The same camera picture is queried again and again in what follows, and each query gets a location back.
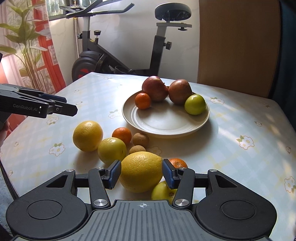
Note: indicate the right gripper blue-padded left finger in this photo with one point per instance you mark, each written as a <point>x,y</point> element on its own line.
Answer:
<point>100,179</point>

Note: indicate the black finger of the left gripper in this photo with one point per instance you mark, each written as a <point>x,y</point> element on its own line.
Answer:
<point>59,105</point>

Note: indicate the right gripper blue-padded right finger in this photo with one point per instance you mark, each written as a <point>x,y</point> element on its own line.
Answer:
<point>182,180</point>

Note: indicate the green apple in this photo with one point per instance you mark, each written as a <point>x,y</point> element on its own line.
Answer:
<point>195,105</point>

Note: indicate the small tangerine hidden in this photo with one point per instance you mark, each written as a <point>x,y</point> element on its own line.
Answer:
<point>142,101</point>

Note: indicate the dark red-brown apple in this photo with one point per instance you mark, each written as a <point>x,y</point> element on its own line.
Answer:
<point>179,91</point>

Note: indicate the large red apple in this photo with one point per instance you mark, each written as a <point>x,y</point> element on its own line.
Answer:
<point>155,88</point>

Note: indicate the person's left hand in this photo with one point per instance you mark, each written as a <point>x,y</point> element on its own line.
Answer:
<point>3,132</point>

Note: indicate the small tangerine right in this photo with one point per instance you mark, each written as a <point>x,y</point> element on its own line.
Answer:
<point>178,163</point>

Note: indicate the green-yellow apple near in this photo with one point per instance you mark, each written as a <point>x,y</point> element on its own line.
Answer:
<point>163,192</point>

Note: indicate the red patterned curtain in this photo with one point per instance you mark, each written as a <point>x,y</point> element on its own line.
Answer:
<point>48,65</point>

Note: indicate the yellow-green round fruit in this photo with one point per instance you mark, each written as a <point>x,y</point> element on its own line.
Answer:
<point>111,149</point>

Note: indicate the orange-yellow orange far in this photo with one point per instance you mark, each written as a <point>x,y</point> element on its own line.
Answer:
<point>87,136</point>

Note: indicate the large yellow orange near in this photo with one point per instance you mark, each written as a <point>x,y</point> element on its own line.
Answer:
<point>141,171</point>

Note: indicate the small brown fruit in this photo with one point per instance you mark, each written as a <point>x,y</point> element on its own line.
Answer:
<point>140,139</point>
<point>137,148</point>

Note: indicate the green potted plant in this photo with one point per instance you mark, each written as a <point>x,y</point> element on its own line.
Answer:
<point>22,36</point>

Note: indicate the small tangerine by plate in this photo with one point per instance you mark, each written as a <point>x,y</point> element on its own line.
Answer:
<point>123,134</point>

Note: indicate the floral tablecloth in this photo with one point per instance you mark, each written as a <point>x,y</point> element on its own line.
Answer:
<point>246,137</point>

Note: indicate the black exercise bike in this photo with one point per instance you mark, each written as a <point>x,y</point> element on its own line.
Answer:
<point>130,36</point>

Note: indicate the cream round plate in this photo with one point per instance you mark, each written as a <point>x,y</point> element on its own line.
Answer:
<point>163,119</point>

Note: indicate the dark teal curtain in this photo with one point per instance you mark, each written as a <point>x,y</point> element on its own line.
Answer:
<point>283,87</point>

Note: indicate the wooden board headboard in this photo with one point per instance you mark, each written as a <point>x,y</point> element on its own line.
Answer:
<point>239,45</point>

